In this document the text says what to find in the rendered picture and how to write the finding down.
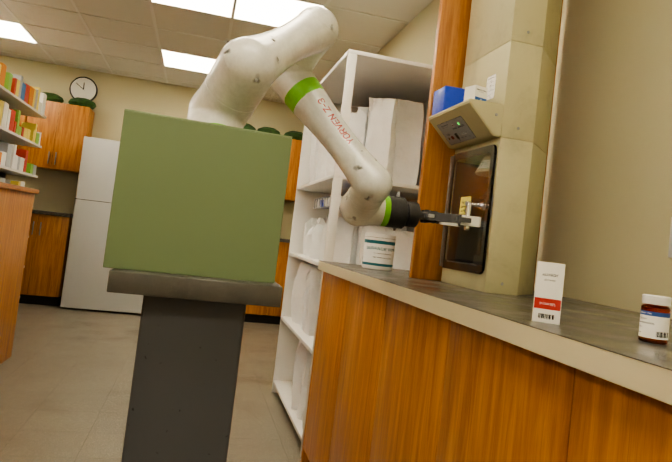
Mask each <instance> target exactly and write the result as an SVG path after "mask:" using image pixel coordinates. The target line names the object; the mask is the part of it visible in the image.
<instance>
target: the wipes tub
mask: <svg viewBox="0 0 672 462"><path fill-rule="evenodd" d="M395 241H396V236H394V235H387V234H380V233H369V232H366V233H365V241H364V250H363V259H362V267H363V268H369V269H376V270H386V271H391V270H392V267H393V258H394V250H395Z"/></svg>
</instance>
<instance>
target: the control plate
mask: <svg viewBox="0 0 672 462"><path fill-rule="evenodd" d="M457 122H459V124H460V125H458V124H457ZM452 124H453V125H454V127H453V126H452ZM437 127H438V128H439V130H440V131H441V132H442V134H443V135H444V137H445V138H446V139H447V141H448V142H449V144H450V145H454V144H457V143H461V142H464V141H467V140H470V139H474V138H476V136H475V135H474V133H473V132H472V131H471V129H470V128H469V126H468V125H467V123H466V122H465V121H464V119H463V118H462V116H458V117H456V118H454V119H451V120H449V121H446V122H444V123H441V124H439V125H437ZM466 131H467V132H468V134H466ZM463 132H464V133H465V135H464V134H463ZM455 133H457V135H458V136H459V135H460V134H461V135H460V136H459V138H460V139H457V137H456V136H455V135H454V134H455ZM451 136H453V137H454V138H455V139H454V140H453V139H452V138H451ZM448 138H450V140H449V139H448Z"/></svg>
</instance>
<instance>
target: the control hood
mask: <svg viewBox="0 0 672 462"><path fill-rule="evenodd" d="M503 107H504V106H503V104H498V103H492V102H487V101H482V100H476V99H471V98H470V99H468V100H465V101H463V102H461V103H459V104H457V105H454V106H452V107H450V108H448V109H446V110H443V111H441V112H439V113H437V114H435V115H432V116H430V117H429V118H428V119H429V121H430V123H431V124H432V125H433V127H434V128H435V130H436V131H437V132H438V134H439V135H440V137H441V138H442V139H443V141H444V142H445V144H446V145H447V146H448V148H450V149H454V150H455V149H459V148H462V147H466V146H469V145H473V144H476V143H480V142H483V141H487V140H490V139H494V138H497V137H499V136H501V126H502V117H503ZM458 116H462V118H463V119H464V121H465V122H466V123H467V125H468V126H469V128H470V129H471V131H472V132H473V133H474V135H475V136H476V138H474V139H470V140H467V141H464V142H461V143H457V144H454V145H450V144H449V142H448V141H447V139H446V138H445V137H444V135H443V134H442V132H441V131H440V130H439V128H438V127H437V125H439V124H441V123H444V122H446V121H449V120H451V119H454V118H456V117H458Z"/></svg>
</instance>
